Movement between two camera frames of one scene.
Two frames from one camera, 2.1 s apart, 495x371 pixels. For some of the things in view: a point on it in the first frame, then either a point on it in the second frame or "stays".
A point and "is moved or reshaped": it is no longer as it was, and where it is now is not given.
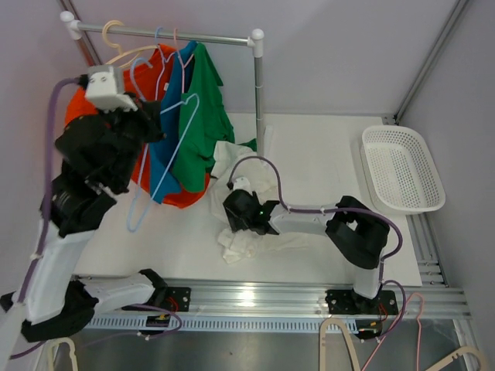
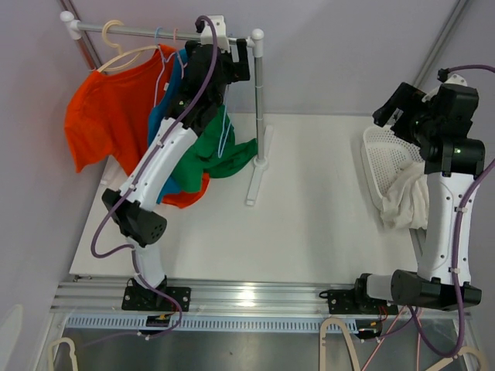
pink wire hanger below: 419,331 stays
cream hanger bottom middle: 347,338 stays
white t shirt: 240,168 -> 406,202
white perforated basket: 403,177 stays
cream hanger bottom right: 470,349 stays
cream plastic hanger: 134,52 stays
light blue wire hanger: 173,152 is moved or reshaped
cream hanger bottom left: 52,345 stays
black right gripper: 237,225 -> 409,100
